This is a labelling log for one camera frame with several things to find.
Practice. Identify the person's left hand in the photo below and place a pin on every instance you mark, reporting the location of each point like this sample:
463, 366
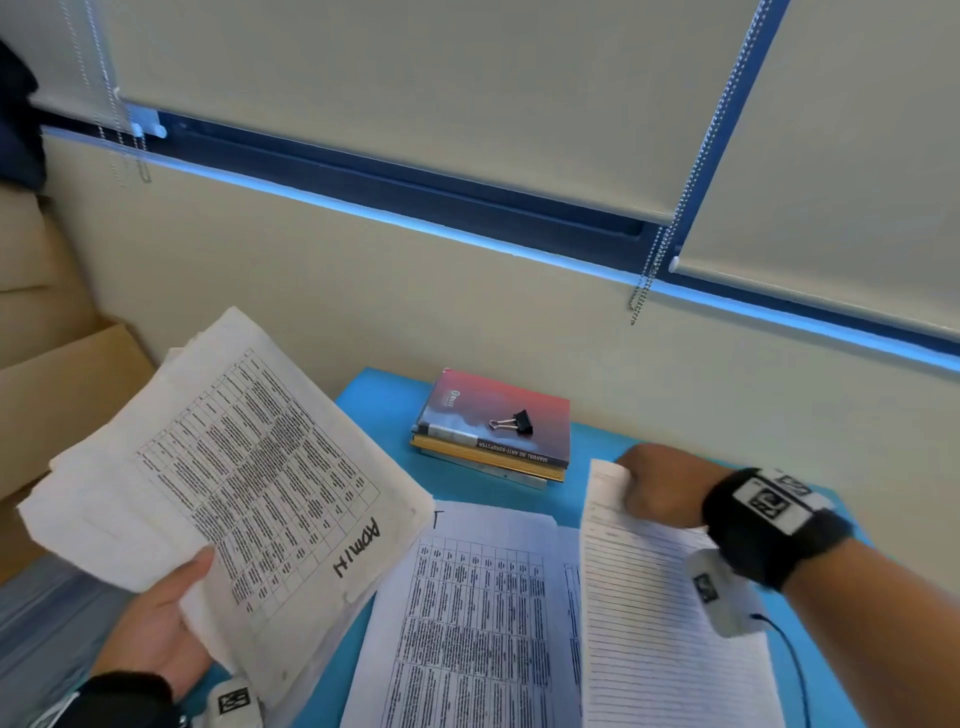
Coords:
154, 637

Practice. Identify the person's right hand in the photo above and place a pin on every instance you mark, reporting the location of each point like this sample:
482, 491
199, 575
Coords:
671, 484

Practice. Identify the person's left thumb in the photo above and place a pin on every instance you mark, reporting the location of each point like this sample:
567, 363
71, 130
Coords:
184, 577

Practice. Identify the person's right fingers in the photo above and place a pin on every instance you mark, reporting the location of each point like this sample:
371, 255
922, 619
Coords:
628, 480

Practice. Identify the stack of printed papers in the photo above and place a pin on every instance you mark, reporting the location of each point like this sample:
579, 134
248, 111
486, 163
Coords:
247, 480

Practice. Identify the lined paper sheet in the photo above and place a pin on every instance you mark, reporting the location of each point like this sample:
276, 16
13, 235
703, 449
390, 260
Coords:
660, 637

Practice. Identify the person's right forearm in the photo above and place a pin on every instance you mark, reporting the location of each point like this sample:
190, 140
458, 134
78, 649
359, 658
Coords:
885, 637

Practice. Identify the black binder clip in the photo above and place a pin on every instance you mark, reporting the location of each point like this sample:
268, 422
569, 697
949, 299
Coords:
521, 422

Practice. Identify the yellow book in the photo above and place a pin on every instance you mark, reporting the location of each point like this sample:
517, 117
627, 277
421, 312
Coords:
487, 459

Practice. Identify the printed table paper sheet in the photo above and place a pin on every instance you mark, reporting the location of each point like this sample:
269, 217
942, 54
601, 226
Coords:
465, 622
571, 622

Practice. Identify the red book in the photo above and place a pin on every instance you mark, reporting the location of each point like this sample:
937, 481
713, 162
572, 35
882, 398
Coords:
487, 405

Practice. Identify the large cardboard box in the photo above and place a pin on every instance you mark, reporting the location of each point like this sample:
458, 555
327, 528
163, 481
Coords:
67, 405

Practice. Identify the small cardboard box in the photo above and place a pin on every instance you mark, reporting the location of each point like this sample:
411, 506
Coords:
37, 277

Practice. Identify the narrow beige roller blind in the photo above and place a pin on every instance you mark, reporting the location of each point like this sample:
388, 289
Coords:
847, 172

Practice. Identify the wide beige roller blind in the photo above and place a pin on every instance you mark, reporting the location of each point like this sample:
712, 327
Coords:
420, 90

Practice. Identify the dark cloth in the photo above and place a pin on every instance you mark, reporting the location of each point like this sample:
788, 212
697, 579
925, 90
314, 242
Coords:
16, 120

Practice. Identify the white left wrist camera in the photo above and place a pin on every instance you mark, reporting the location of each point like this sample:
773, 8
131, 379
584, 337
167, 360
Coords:
232, 705

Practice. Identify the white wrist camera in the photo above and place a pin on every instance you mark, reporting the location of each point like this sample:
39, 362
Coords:
232, 705
724, 596

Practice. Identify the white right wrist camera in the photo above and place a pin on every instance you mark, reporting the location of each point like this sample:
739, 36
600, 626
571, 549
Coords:
724, 596

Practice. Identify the dark blue window frame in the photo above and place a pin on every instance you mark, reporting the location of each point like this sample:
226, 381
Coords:
450, 199

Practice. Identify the white blind bracket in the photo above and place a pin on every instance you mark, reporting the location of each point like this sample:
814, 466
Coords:
146, 120

